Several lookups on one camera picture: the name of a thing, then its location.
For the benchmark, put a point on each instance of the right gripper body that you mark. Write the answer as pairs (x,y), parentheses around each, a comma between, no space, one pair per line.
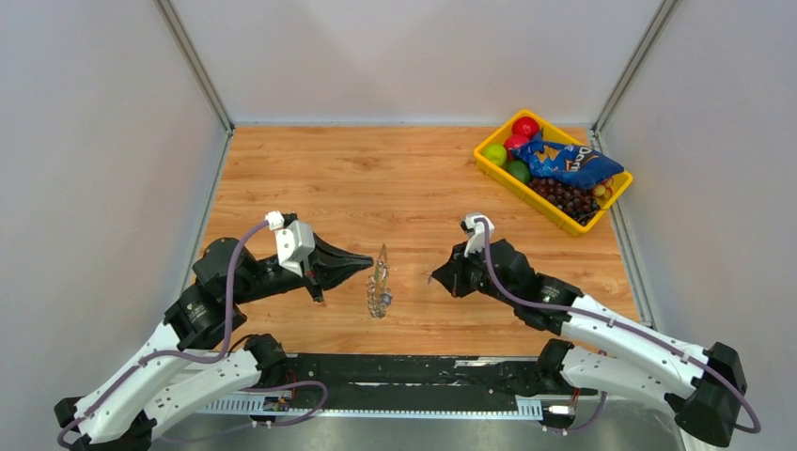
(471,275)

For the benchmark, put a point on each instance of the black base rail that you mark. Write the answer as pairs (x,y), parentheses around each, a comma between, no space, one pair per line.
(328,372)

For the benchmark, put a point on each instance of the silver keyring holder with rings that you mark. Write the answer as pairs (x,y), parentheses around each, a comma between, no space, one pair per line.
(379,296)

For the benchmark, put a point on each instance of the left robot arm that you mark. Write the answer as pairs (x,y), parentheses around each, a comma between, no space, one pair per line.
(188,361)

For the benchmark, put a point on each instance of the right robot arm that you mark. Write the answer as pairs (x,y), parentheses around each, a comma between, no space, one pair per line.
(595,347)

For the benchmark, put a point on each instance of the lime green ball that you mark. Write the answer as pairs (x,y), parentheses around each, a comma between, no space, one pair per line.
(496,154)

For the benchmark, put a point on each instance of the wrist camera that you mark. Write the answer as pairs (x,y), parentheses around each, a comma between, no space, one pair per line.
(294,240)
(479,228)

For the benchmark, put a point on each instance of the small yellow red fruits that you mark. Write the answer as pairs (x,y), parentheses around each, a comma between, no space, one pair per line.
(603,190)

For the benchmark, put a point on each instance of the bunch of dark grapes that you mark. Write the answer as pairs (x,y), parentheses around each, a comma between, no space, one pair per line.
(580,205)

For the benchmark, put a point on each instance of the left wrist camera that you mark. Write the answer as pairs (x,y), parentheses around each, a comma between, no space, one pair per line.
(294,240)

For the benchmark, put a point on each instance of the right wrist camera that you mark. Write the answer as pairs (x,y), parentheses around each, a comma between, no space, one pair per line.
(479,228)

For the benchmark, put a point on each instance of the red ball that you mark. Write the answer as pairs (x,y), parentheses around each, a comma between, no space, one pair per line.
(525,126)
(514,142)

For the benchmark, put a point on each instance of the yellow plastic bin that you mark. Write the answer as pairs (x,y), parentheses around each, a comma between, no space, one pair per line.
(551,133)

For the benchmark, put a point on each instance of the blue chips bag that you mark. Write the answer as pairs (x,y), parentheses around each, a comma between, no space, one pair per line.
(573,164)

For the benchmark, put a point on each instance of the white slotted cable duct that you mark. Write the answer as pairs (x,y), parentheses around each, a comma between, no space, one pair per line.
(384,401)

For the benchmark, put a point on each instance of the dark green ball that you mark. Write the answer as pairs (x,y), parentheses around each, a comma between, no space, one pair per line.
(520,171)

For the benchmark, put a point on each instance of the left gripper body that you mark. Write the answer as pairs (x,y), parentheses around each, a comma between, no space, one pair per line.
(312,277)

